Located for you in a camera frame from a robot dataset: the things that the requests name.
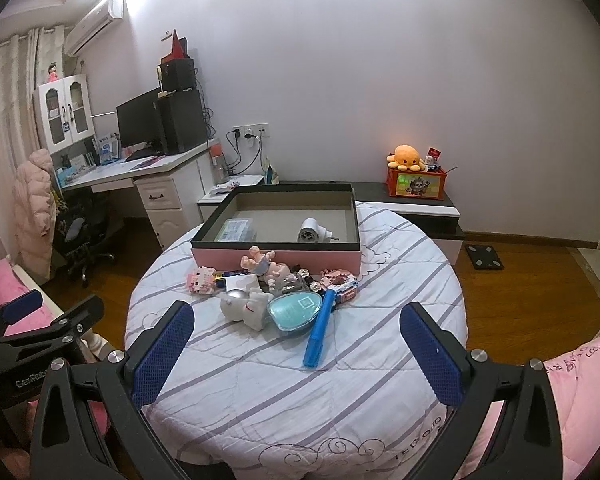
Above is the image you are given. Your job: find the white wall socket strip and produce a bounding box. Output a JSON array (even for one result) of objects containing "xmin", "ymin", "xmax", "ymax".
[{"xmin": 231, "ymin": 122, "xmax": 271, "ymax": 140}]

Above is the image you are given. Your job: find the pink bed cushion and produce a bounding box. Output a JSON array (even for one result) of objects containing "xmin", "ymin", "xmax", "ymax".
[{"xmin": 0, "ymin": 257, "xmax": 66, "ymax": 321}]

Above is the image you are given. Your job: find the blue white box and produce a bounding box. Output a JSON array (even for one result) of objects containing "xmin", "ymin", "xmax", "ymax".
[{"xmin": 96, "ymin": 132, "xmax": 121, "ymax": 167}]

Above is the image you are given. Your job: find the clear glass bottle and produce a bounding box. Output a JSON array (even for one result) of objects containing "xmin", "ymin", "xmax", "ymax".
[{"xmin": 280, "ymin": 271, "xmax": 311, "ymax": 295}]

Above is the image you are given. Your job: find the black bathroom scale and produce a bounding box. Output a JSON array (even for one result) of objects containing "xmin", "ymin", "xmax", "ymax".
[{"xmin": 464, "ymin": 244, "xmax": 505, "ymax": 271}]

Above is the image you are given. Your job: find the red printed box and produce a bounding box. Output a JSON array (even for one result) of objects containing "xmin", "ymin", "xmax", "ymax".
[{"xmin": 386, "ymin": 165, "xmax": 448, "ymax": 198}]

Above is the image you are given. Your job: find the red cone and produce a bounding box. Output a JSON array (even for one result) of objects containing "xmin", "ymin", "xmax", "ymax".
[{"xmin": 161, "ymin": 29, "xmax": 190, "ymax": 63}]

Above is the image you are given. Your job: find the white glass-door cabinet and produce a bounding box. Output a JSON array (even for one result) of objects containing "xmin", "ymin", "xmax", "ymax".
[{"xmin": 32, "ymin": 74, "xmax": 95, "ymax": 156}]

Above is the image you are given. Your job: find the teal oval case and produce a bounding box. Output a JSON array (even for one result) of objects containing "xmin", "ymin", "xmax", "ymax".
[{"xmin": 267, "ymin": 291, "xmax": 326, "ymax": 337}]

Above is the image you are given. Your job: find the pink puffer jacket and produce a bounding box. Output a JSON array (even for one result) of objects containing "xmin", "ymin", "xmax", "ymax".
[{"xmin": 12, "ymin": 149, "xmax": 58, "ymax": 281}]

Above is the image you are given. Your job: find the orange octopus plush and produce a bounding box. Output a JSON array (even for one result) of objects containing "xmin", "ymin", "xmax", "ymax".
[{"xmin": 386, "ymin": 145, "xmax": 427, "ymax": 171}]

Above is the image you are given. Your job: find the baby doll figurine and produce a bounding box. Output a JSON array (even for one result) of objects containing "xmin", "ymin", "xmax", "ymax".
[{"xmin": 240, "ymin": 245, "xmax": 292, "ymax": 286}]

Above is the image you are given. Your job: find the black computer monitor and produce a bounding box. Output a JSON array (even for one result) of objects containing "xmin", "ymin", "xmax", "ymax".
[{"xmin": 116, "ymin": 87, "xmax": 163, "ymax": 153}]

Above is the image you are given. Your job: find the clear plastic packet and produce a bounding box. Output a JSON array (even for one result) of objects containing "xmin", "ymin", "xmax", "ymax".
[{"xmin": 216, "ymin": 218, "xmax": 257, "ymax": 242}]

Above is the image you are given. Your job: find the silver orange thermos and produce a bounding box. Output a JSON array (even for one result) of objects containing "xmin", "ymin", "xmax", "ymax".
[{"xmin": 210, "ymin": 140, "xmax": 231, "ymax": 185}]

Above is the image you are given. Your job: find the black office chair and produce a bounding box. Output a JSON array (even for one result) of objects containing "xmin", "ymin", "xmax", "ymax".
[{"xmin": 55, "ymin": 185, "xmax": 116, "ymax": 288}]

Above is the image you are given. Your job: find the white desk with drawers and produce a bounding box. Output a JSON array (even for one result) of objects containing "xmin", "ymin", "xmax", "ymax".
[{"xmin": 52, "ymin": 140, "xmax": 216, "ymax": 251}]

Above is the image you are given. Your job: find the pink box with dark rim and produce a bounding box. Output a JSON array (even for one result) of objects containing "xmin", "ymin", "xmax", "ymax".
[{"xmin": 190, "ymin": 182, "xmax": 363, "ymax": 281}]

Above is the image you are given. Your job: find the blue plastic pen case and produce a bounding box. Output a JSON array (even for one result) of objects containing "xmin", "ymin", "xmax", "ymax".
[{"xmin": 302, "ymin": 285, "xmax": 338, "ymax": 368}]

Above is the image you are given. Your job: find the pink block building model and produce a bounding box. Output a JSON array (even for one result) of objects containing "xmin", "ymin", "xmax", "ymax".
[{"xmin": 320, "ymin": 269, "xmax": 358, "ymax": 303}]

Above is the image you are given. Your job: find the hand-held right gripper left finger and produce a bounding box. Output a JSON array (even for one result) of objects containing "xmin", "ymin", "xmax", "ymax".
[{"xmin": 30, "ymin": 301, "xmax": 196, "ymax": 480}]

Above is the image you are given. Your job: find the white plug adapter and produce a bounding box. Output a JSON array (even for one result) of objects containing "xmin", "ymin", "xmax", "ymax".
[{"xmin": 295, "ymin": 217, "xmax": 340, "ymax": 245}]

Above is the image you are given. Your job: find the pink printed blanket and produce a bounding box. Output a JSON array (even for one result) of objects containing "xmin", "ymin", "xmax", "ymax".
[{"xmin": 455, "ymin": 327, "xmax": 600, "ymax": 480}]

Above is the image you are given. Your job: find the black computer tower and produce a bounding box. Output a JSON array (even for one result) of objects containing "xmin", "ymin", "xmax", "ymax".
[{"xmin": 155, "ymin": 89, "xmax": 208, "ymax": 156}]

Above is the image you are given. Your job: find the pink block cat figure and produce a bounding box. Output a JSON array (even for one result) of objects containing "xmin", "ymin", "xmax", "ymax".
[{"xmin": 186, "ymin": 266, "xmax": 218, "ymax": 295}]

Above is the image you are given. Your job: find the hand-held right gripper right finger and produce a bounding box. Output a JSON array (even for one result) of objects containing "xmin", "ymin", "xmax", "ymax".
[{"xmin": 399, "ymin": 302, "xmax": 566, "ymax": 480}]

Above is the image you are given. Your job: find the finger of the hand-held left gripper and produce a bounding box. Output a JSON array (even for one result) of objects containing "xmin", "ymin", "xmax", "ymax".
[
  {"xmin": 0, "ymin": 295, "xmax": 105, "ymax": 356},
  {"xmin": 0, "ymin": 290, "xmax": 43, "ymax": 343}
]

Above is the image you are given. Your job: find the cream curtain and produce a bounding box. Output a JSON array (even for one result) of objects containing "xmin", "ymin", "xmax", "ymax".
[{"xmin": 0, "ymin": 25, "xmax": 66, "ymax": 271}]

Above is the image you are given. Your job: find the white unicorn figurine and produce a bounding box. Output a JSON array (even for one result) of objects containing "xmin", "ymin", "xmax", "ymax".
[{"xmin": 219, "ymin": 287, "xmax": 276, "ymax": 333}]

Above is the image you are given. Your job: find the small white side table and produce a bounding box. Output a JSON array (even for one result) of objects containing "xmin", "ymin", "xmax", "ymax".
[{"xmin": 196, "ymin": 174, "xmax": 266, "ymax": 221}]

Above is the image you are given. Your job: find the white air conditioner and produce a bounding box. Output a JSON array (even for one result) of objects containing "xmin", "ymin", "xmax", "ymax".
[{"xmin": 62, "ymin": 0, "xmax": 126, "ymax": 57}]

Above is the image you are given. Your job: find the black box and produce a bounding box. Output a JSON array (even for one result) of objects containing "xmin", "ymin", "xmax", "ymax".
[{"xmin": 157, "ymin": 57, "xmax": 197, "ymax": 93}]

